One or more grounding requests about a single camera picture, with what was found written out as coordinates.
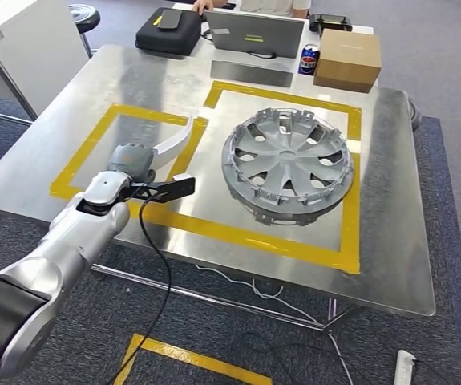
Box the blue soda can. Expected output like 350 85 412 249
298 43 320 76

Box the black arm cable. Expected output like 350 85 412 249
107 191 174 385

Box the white power strip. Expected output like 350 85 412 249
393 349 417 385

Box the white curved plastic part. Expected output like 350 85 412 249
150 114 194 171

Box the black round stool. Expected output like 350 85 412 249
69 4 101 59

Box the grey wheel hubcap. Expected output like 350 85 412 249
221 107 356 227

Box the person's right hand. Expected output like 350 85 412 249
193 0 215 16

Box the black handheld device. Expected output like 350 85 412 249
310 13 353 37

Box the grey laptop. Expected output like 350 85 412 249
205 9 306 59

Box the person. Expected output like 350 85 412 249
193 0 312 20

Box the black carry case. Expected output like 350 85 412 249
135 7 203 57

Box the yellow floor tape mark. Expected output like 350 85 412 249
113 333 273 385

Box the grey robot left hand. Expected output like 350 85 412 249
107 142 157 184

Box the stainless steel workbench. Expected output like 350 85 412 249
0 43 437 336

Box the brown cardboard box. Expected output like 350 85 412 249
313 27 383 95

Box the white floor cable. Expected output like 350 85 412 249
196 264 353 385

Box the black round object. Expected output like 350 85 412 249
408 98 422 132

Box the black tablet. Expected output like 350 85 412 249
157 9 183 31

